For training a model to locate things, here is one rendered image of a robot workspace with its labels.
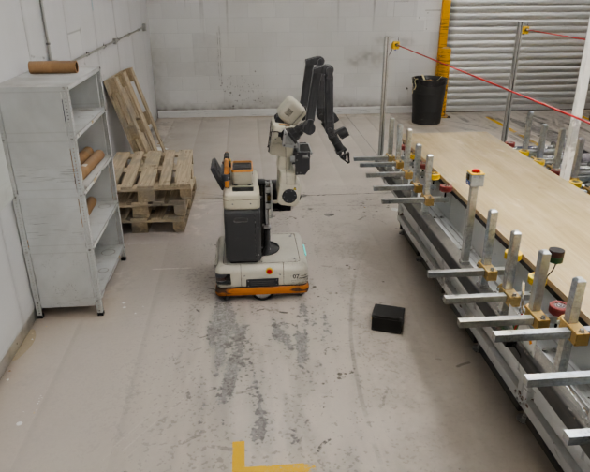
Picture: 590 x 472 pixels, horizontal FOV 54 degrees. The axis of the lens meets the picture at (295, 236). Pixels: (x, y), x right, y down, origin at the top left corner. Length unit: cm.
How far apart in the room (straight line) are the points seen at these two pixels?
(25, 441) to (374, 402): 181
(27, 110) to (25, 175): 41
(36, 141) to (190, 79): 640
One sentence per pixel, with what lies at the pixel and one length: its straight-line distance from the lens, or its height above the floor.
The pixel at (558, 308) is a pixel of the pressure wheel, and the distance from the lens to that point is 255.
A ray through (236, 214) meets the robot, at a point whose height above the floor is 66.
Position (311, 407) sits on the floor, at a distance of 325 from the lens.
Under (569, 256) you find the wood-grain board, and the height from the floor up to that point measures 90.
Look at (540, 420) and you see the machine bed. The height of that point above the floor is 17.
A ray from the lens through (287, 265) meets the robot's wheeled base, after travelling 408.
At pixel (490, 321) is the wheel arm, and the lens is 247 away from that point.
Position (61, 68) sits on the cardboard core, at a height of 158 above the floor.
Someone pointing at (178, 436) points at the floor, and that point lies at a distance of 315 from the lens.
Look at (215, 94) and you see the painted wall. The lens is 1005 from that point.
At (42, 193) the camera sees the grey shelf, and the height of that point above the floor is 90.
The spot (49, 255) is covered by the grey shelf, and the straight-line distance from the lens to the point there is 410.
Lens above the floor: 211
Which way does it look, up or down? 24 degrees down
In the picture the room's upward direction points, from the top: straight up
